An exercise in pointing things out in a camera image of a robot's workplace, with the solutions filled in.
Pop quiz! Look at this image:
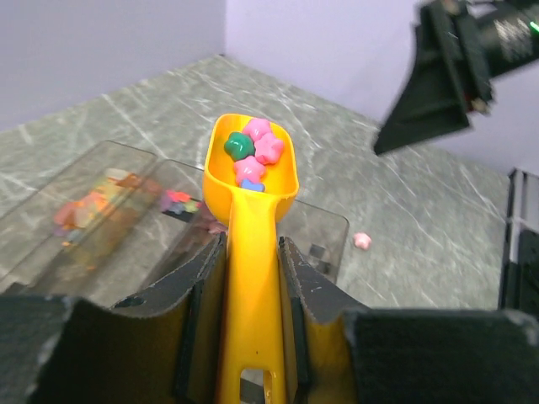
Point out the blue star candy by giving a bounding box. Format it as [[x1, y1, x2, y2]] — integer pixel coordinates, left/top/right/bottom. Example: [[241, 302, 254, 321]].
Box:
[[239, 178, 265, 193]]

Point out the green star candy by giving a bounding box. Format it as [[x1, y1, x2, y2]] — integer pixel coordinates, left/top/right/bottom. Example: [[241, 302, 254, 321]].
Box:
[[224, 131, 255, 162]]

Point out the pink star candy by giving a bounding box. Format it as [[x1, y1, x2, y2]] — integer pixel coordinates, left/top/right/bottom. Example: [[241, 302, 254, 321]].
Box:
[[242, 118, 271, 142], [233, 156, 266, 185], [253, 132, 285, 165], [353, 232, 371, 250]]

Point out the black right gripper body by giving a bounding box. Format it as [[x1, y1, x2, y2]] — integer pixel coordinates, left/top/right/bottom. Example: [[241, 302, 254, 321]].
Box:
[[416, 1, 538, 112]]

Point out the pink star candy on table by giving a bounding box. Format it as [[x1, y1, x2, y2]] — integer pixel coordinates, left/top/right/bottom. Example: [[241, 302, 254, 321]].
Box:
[[353, 232, 371, 250]]

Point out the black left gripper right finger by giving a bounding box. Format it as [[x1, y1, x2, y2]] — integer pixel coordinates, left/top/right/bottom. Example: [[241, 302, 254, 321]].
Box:
[[278, 237, 538, 403]]

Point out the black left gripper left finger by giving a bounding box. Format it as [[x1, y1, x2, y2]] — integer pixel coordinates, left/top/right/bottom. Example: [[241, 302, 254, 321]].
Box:
[[1, 235, 227, 403]]

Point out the clear candy drawer box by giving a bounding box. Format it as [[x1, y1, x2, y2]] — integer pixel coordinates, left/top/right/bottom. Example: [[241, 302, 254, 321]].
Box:
[[1, 142, 349, 301]]

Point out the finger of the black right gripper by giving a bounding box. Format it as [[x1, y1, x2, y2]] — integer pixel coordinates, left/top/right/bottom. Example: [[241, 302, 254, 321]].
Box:
[[373, 1, 469, 155]]

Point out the yellow plastic scoop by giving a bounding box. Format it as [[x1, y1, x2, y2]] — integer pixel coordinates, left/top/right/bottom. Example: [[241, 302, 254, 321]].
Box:
[[203, 114, 299, 403]]

